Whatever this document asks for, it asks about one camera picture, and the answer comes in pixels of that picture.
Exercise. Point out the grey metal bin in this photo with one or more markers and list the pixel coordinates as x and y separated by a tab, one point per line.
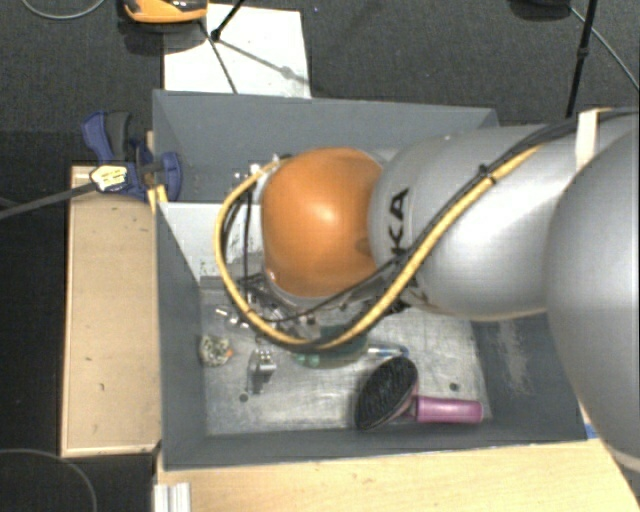
310	400

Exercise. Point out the dark green round object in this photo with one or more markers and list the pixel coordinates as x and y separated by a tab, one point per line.
345	350

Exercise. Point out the white green orange crumpled object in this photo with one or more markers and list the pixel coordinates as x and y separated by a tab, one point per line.
215	350

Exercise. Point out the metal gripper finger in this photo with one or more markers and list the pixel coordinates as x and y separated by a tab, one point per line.
231	318
261	370

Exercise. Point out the blue pen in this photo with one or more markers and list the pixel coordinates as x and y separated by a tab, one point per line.
387	351

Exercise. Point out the pale wood board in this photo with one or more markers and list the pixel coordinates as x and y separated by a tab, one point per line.
110	325

